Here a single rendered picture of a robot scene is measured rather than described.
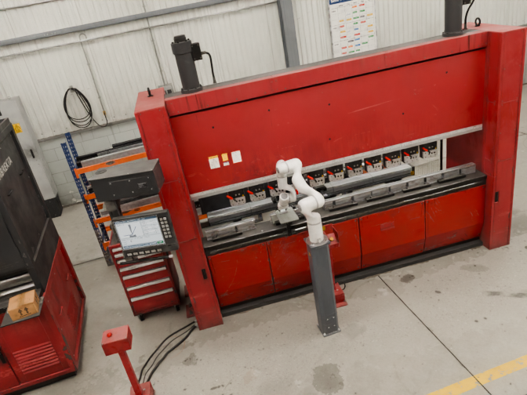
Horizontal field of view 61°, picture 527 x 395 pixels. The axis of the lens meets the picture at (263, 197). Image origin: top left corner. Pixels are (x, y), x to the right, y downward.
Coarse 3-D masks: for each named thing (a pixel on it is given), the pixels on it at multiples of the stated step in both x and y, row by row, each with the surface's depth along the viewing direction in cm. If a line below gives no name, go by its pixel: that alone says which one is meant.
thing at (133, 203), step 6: (126, 198) 616; (132, 198) 605; (138, 198) 598; (144, 198) 588; (150, 198) 587; (156, 198) 590; (120, 204) 592; (126, 204) 581; (132, 204) 583; (138, 204) 586; (144, 204) 588; (102, 210) 584
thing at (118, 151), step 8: (112, 144) 587; (120, 144) 586; (128, 144) 578; (136, 144) 573; (96, 152) 571; (104, 152) 566; (112, 152) 569; (120, 152) 554; (128, 152) 557; (136, 152) 560; (80, 160) 566; (88, 160) 547; (96, 160) 550; (104, 160) 552
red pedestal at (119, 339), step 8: (120, 328) 359; (128, 328) 358; (104, 336) 353; (112, 336) 352; (120, 336) 350; (128, 336) 352; (104, 344) 346; (112, 344) 347; (120, 344) 349; (128, 344) 350; (104, 352) 349; (112, 352) 350; (120, 352) 352; (128, 360) 364; (128, 368) 367; (128, 376) 370; (136, 384) 375; (144, 384) 393; (136, 392) 378; (144, 392) 384; (152, 392) 393
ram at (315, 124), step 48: (480, 48) 428; (288, 96) 402; (336, 96) 412; (384, 96) 421; (432, 96) 431; (480, 96) 442; (192, 144) 402; (240, 144) 411; (288, 144) 420; (336, 144) 431; (384, 144) 441; (192, 192) 420
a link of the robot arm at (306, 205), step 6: (306, 198) 368; (312, 198) 368; (300, 204) 366; (306, 204) 365; (312, 204) 366; (300, 210) 367; (306, 210) 365; (312, 210) 370; (306, 216) 374; (312, 216) 370; (318, 216) 375; (312, 222) 374; (318, 222) 375
